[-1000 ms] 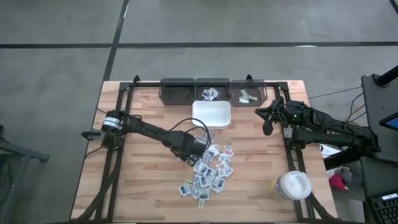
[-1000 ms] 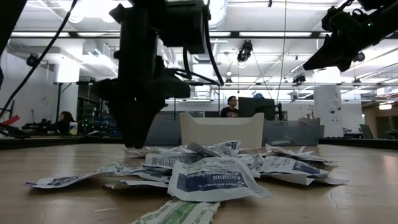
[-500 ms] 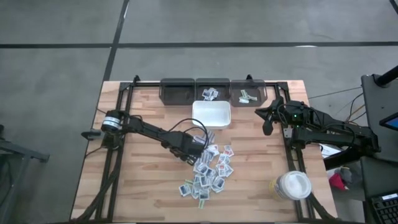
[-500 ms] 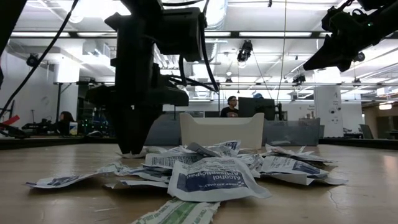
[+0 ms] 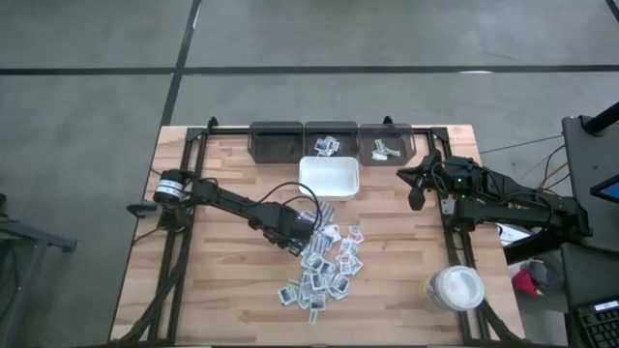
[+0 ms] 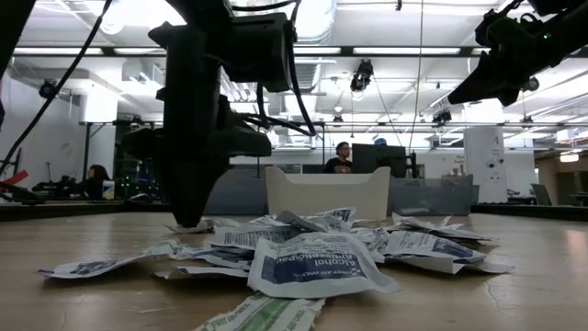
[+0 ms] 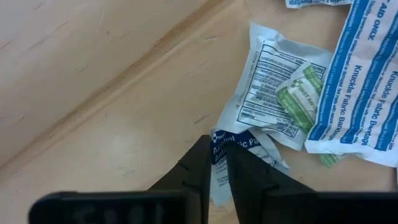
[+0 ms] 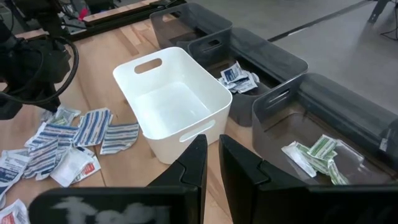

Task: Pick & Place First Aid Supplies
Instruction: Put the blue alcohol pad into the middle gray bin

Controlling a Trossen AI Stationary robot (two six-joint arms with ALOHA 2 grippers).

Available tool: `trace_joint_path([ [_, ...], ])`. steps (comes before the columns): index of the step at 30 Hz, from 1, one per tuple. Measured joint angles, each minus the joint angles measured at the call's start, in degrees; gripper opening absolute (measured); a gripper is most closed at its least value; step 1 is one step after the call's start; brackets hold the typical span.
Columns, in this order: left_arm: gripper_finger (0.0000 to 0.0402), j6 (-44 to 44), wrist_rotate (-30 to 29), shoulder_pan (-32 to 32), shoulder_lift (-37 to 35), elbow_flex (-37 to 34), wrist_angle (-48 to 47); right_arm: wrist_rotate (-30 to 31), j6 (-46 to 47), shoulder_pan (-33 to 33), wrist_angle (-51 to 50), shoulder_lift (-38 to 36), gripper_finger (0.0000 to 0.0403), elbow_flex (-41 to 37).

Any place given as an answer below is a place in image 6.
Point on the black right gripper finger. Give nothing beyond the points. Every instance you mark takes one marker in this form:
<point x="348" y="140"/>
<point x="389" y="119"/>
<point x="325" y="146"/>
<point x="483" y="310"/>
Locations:
<point x="480" y="100"/>
<point x="478" y="85"/>

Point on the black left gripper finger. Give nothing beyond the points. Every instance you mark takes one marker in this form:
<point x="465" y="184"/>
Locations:
<point x="206" y="184"/>
<point x="179" y="184"/>

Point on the green print bandage packet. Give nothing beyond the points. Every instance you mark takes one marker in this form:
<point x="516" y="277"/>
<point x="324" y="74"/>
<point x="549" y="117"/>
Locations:
<point x="262" y="315"/>

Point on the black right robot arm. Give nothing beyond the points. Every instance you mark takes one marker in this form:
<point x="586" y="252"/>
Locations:
<point x="572" y="27"/>

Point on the black background robot arm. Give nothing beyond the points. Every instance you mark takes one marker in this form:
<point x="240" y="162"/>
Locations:
<point x="55" y="187"/>

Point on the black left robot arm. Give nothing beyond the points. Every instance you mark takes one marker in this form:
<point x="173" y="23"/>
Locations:
<point x="11" y="27"/>

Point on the black spot lamp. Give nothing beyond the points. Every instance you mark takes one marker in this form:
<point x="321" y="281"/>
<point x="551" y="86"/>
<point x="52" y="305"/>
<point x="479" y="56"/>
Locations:
<point x="442" y="117"/>
<point x="48" y="89"/>
<point x="533" y="85"/>

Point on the white pillar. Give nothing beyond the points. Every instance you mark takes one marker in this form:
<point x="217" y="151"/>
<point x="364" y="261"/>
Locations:
<point x="484" y="161"/>

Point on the white paper packet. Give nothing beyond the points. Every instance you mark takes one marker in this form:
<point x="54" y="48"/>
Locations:
<point x="220" y="257"/>
<point x="473" y="236"/>
<point x="342" y="215"/>

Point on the black overhead light bar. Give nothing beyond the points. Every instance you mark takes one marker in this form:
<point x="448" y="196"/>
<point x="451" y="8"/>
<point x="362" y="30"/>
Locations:
<point x="404" y="50"/>

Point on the person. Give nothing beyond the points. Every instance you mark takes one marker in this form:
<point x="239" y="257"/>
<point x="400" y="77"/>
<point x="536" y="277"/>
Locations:
<point x="339" y="163"/>
<point x="96" y="184"/>
<point x="380" y="141"/>

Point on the grey office chair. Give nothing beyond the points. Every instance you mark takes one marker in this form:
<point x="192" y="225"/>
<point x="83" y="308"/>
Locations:
<point x="541" y="195"/>

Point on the black computer monitor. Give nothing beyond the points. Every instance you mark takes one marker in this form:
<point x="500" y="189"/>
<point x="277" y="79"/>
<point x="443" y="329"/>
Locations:
<point x="376" y="161"/>

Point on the white plastic bin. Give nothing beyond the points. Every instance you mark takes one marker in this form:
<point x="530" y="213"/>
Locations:
<point x="331" y="193"/>

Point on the red print white packet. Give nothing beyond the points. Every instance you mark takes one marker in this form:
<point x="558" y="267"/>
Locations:
<point x="413" y="221"/>

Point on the red strip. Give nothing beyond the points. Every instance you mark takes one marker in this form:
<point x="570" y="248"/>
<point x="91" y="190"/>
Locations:
<point x="16" y="178"/>

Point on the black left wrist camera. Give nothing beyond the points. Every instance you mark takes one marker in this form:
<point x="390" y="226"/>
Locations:
<point x="257" y="50"/>

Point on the black vertical post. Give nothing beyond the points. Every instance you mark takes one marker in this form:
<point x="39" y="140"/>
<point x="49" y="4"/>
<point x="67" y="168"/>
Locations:
<point x="86" y="147"/>

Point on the black overhead camera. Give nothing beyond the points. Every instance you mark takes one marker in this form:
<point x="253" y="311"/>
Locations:
<point x="363" y="73"/>

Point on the black metal stand frame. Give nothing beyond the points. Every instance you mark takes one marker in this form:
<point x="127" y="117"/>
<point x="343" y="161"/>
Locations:
<point x="323" y="156"/>

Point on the silver ventilation duct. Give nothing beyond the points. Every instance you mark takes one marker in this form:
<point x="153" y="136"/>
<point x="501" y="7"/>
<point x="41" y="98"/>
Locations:
<point x="317" y="23"/>

